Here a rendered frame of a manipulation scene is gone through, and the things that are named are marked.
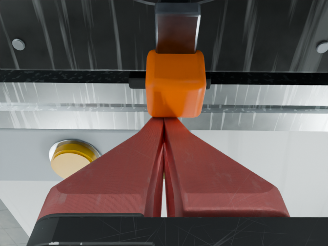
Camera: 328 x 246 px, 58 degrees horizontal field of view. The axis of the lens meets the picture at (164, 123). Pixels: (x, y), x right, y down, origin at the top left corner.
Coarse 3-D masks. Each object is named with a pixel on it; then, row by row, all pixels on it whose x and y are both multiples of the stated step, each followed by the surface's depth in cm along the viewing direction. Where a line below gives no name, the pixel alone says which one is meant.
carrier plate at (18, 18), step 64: (0, 0) 18; (64, 0) 18; (128, 0) 18; (256, 0) 18; (320, 0) 18; (0, 64) 20; (64, 64) 20; (128, 64) 20; (256, 64) 20; (320, 64) 20
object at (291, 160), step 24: (216, 144) 40; (240, 144) 40; (264, 144) 40; (288, 144) 40; (312, 144) 40; (264, 168) 43; (288, 168) 43; (312, 168) 42; (0, 192) 46; (24, 192) 46; (288, 192) 46; (312, 192) 46; (24, 216) 50; (312, 216) 50
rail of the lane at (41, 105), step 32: (0, 96) 23; (32, 96) 23; (64, 96) 23; (96, 96) 23; (128, 96) 23; (224, 96) 23; (256, 96) 23; (288, 96) 23; (320, 96) 23; (64, 128) 25; (96, 128) 25; (128, 128) 25; (192, 128) 25; (224, 128) 25; (256, 128) 25; (288, 128) 25; (320, 128) 25
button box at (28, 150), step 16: (0, 128) 25; (16, 128) 25; (32, 128) 25; (0, 144) 26; (16, 144) 26; (32, 144) 26; (48, 144) 26; (80, 144) 26; (96, 144) 26; (112, 144) 26; (0, 160) 28; (16, 160) 28; (32, 160) 28; (48, 160) 28; (0, 176) 29; (16, 176) 29; (32, 176) 29; (48, 176) 29
